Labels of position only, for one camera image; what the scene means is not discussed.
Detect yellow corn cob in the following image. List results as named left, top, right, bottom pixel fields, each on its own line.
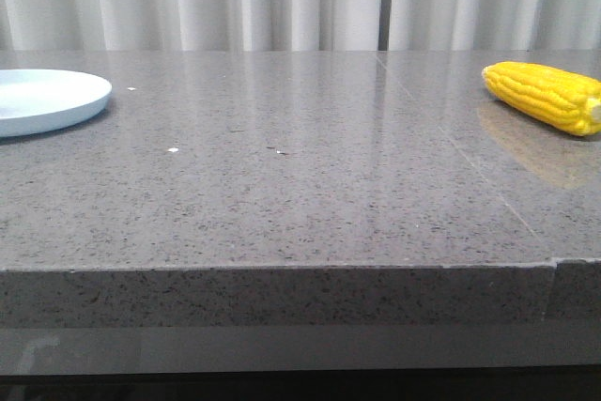
left=482, top=61, right=600, bottom=136

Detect light blue round plate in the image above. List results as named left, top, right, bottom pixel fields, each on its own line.
left=1, top=69, right=112, bottom=138

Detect white pleated curtain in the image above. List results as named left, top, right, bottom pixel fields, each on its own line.
left=1, top=0, right=600, bottom=51

